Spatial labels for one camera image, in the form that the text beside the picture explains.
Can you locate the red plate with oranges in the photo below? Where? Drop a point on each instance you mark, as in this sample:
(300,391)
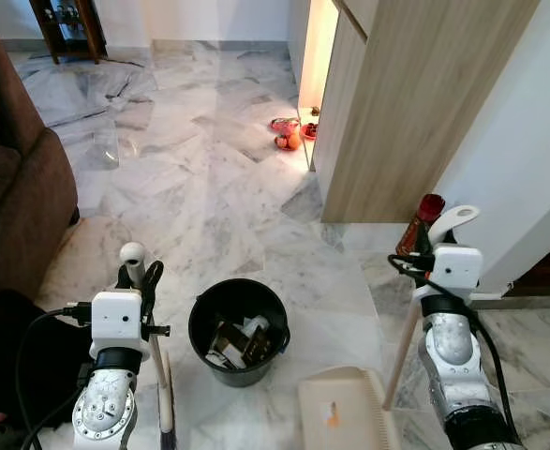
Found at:
(289,141)

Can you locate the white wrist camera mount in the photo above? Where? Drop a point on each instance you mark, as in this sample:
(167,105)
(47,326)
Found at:
(457,270)
(115,319)

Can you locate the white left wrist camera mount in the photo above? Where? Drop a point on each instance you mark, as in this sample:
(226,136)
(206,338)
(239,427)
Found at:
(115,319)

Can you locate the light wood panel cabinet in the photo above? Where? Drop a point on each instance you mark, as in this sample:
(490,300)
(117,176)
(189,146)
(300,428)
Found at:
(415,112)

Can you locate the brown cardboard box scrap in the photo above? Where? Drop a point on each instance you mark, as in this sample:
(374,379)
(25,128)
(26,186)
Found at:
(228,344)

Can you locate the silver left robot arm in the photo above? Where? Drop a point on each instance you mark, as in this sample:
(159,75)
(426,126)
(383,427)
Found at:
(101,412)

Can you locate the dark bottle with red top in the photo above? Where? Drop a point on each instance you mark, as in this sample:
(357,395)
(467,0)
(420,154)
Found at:
(429,208)

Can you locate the white crumpled paper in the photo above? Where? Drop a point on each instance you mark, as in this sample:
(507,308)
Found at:
(256,325)

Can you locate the small red cup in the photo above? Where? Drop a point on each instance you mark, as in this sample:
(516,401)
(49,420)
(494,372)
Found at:
(309,131)

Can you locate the brown fabric sofa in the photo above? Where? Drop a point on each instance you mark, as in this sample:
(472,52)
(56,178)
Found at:
(12,187)

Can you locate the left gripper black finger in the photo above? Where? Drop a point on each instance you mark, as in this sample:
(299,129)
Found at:
(153,281)
(122,278)

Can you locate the clear plastic bottle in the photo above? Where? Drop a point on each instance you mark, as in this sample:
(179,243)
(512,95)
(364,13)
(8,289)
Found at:
(106,150)

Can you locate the black plastic bucket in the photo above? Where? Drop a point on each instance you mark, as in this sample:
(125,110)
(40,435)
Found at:
(242,375)

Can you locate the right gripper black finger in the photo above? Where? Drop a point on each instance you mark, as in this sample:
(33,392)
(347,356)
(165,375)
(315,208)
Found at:
(423,236)

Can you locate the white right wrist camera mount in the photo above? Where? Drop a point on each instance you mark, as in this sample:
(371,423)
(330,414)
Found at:
(457,270)

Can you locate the dark wooden glass cabinet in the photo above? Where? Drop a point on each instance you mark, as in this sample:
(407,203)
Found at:
(40,23)

